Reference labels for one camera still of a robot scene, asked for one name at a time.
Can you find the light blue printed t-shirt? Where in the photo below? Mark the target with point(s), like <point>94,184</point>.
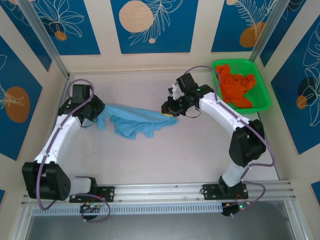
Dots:
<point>140,117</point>

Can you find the orange t-shirt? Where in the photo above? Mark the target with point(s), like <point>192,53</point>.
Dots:
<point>235,87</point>

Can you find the green plastic basket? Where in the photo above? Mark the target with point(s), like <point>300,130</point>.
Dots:
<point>260,97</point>

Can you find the blue floral wall panel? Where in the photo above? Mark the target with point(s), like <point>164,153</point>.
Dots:
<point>155,27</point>
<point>235,25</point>
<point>297,100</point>
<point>27,37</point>
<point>295,22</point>
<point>15,82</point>
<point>75,37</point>

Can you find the aluminium mounting rail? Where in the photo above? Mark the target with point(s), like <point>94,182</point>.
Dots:
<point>160,191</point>

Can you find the aluminium frame post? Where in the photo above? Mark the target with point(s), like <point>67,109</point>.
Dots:
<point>47,40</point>
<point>267,27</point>

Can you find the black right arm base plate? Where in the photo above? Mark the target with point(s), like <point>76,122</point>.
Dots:
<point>210,191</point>

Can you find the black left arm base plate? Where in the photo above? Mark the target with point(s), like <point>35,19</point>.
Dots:
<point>107,193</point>

